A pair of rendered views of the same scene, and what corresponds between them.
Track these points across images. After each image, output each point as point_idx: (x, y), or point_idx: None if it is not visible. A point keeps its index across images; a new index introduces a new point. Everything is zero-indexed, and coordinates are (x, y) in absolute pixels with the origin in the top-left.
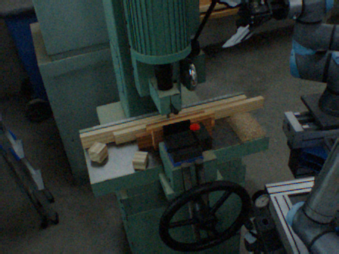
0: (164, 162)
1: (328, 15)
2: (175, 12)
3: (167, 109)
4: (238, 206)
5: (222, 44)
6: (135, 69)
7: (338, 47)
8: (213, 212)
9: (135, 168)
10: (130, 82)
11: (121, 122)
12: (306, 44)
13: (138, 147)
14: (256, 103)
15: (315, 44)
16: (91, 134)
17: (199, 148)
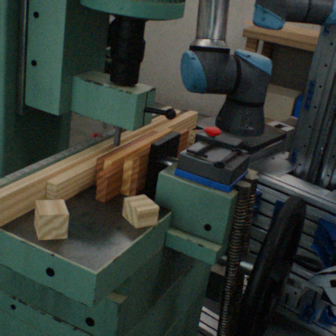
0: (184, 201)
1: (229, 2)
2: None
3: (140, 118)
4: (205, 285)
5: None
6: (53, 59)
7: (315, 14)
8: (283, 258)
9: (141, 228)
10: (12, 98)
11: (50, 163)
12: (281, 12)
13: (100, 201)
14: (192, 119)
15: (291, 12)
16: (16, 190)
17: (247, 155)
